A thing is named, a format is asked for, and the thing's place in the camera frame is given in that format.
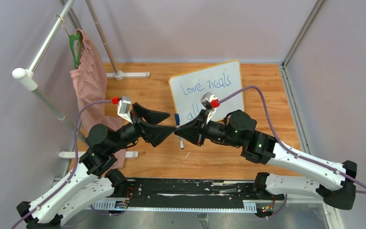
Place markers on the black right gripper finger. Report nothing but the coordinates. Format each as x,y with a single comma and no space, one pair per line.
189,133
195,123

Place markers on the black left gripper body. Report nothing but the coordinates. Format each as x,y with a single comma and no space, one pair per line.
137,120

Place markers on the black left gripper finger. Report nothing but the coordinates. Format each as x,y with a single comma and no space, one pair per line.
150,116
155,134

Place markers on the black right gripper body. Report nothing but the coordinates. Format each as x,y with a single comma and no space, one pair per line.
204,129

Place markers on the white whiteboard marker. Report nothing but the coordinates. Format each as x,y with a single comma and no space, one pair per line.
181,143

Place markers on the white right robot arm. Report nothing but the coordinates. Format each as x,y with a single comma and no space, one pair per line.
321,179

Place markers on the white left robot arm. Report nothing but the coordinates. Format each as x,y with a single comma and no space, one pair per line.
94,177

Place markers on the yellow framed whiteboard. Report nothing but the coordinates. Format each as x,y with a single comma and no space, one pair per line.
188,88

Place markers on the pink hanging garment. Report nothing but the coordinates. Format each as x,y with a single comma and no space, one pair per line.
90,83

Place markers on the green clothes hanger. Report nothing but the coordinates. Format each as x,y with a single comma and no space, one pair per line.
75,46

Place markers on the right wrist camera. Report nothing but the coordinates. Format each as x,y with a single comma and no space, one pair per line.
210,102

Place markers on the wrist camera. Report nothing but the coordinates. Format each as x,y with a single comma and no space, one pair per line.
210,102
123,108

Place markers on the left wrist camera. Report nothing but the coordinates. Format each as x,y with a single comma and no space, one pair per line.
123,108

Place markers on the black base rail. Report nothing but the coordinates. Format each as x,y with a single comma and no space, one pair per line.
189,195

